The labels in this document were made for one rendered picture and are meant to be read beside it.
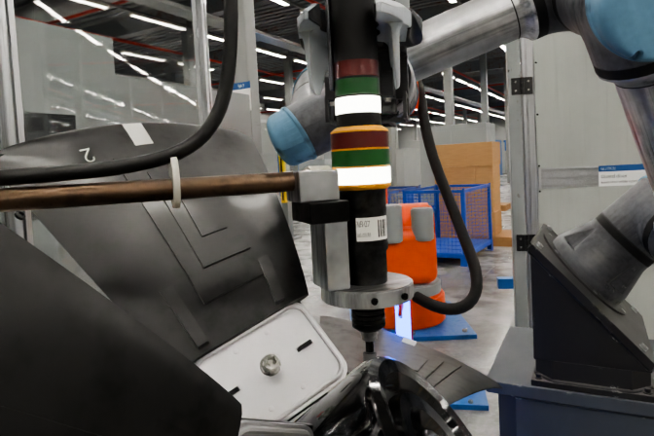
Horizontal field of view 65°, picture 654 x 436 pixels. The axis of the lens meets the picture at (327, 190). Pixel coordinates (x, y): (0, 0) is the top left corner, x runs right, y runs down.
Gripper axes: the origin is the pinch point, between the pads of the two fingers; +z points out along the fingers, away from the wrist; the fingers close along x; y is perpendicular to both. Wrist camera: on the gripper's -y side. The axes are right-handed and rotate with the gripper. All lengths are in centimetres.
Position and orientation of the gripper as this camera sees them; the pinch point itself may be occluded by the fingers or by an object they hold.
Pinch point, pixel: (344, 5)
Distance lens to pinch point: 37.3
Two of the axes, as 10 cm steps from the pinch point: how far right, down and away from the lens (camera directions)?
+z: -2.1, 0.6, -9.8
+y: 0.4, 10.0, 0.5
